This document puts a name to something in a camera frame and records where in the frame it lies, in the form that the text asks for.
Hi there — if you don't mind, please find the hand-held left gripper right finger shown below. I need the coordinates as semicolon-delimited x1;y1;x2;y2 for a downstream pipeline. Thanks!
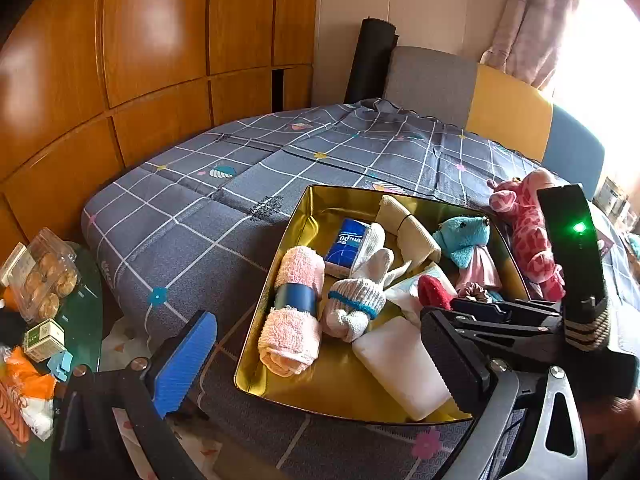
419;307;590;480

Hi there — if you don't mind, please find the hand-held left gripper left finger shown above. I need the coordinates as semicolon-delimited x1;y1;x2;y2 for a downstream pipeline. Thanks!
50;309;219;480

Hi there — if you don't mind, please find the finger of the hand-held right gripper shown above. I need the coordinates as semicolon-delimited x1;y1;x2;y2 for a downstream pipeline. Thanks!
450;311;569;349
449;296;564;318

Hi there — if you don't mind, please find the pink satin scrunchie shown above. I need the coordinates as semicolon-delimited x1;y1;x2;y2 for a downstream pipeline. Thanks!
457;282;493;303

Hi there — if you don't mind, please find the white foam block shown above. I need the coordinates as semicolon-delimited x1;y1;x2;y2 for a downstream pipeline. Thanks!
351;316;453;422

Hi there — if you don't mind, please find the red plush doll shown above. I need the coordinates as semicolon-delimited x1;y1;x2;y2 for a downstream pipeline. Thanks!
417;275;453;311

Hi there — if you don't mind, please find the white soft packet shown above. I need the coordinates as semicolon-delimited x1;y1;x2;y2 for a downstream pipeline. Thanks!
385;262;458;321

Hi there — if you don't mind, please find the blue plush mouse pink dress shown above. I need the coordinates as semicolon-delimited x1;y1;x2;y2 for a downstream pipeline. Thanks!
432;216;503;293

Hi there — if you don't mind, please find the pink towel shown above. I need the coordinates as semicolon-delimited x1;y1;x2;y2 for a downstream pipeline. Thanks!
258;246;326;377

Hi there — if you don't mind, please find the beige sock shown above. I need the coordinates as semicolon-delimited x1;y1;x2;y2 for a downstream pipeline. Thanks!
375;195;443;273

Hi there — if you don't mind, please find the gold tin box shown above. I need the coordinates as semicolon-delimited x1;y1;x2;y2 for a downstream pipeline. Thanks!
234;185;531;423

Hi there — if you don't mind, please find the blue tissue packet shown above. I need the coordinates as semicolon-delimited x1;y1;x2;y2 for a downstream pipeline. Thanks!
324;217;373;278

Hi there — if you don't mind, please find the pink spotted giraffe plush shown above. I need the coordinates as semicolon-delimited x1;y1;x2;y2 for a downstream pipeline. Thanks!
487;167;568;301

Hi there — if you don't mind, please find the green glass side table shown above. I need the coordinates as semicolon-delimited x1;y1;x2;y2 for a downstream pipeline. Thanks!
0;242;106;480

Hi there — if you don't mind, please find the blue plastic clip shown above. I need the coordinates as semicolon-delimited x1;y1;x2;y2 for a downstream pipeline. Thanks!
47;350;75;381

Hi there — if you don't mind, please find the small green white box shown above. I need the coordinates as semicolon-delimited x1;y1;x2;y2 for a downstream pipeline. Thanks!
22;319;66;363

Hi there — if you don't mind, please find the grey checked bed sheet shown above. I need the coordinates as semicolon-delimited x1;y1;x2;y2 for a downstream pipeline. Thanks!
80;99;640;480

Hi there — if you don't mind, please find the orange plastic packaging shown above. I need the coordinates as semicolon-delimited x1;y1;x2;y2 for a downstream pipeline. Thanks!
0;347;57;443

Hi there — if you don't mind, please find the clear plastic cookie box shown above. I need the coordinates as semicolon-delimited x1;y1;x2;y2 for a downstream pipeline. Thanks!
10;227;81;323

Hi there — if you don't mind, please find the grey yellow blue headboard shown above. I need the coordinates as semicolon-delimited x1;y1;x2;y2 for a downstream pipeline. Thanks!
382;46;606;201

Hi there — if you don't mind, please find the pink patterned curtain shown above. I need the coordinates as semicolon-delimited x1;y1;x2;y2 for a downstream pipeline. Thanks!
480;0;596;91

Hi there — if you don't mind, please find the black rolled mat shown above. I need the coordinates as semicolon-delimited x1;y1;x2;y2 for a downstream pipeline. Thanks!
344;18;400;106

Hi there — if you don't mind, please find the wooden wardrobe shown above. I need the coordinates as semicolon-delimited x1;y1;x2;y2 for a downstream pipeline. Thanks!
0;0;321;271

